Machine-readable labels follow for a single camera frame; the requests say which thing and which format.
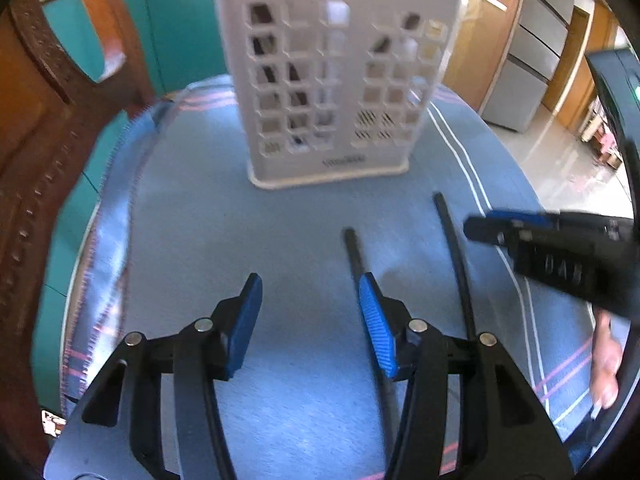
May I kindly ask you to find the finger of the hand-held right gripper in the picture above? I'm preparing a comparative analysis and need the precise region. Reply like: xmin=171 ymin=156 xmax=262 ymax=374
xmin=464 ymin=215 xmax=523 ymax=257
xmin=487 ymin=210 xmax=617 ymax=232

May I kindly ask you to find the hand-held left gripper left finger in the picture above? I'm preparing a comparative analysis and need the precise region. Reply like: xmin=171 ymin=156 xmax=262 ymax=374
xmin=44 ymin=272 xmax=264 ymax=480

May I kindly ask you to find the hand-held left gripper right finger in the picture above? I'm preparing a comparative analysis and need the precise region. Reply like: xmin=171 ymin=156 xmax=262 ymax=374
xmin=358 ymin=272 xmax=576 ymax=480

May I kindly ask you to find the black chopstick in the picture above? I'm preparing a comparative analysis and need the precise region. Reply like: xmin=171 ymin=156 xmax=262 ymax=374
xmin=342 ymin=228 xmax=403 ymax=471
xmin=432 ymin=192 xmax=482 ymax=337

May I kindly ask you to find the thin dark brown chopstick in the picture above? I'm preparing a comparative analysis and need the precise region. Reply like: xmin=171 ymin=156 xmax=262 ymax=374
xmin=370 ymin=11 xmax=422 ymax=56

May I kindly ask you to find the person's right hand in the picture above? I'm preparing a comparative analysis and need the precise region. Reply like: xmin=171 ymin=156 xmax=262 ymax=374
xmin=590 ymin=310 xmax=623 ymax=411

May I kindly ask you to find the blue striped tablecloth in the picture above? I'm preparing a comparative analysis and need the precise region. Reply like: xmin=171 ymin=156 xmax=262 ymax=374
xmin=60 ymin=74 xmax=621 ymax=480

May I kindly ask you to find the wooden door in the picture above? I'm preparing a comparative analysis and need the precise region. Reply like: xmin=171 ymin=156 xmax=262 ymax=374
xmin=542 ymin=5 xmax=621 ymax=131

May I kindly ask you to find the grey refrigerator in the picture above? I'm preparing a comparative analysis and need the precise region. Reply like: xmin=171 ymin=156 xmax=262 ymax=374
xmin=480 ymin=0 xmax=581 ymax=133

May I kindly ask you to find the carved wooden chair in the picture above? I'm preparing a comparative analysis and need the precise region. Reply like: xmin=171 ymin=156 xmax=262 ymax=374
xmin=0 ymin=0 xmax=156 ymax=461

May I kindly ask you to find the teal cabinet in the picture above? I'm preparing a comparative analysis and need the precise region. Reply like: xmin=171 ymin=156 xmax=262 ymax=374
xmin=42 ymin=0 xmax=231 ymax=96

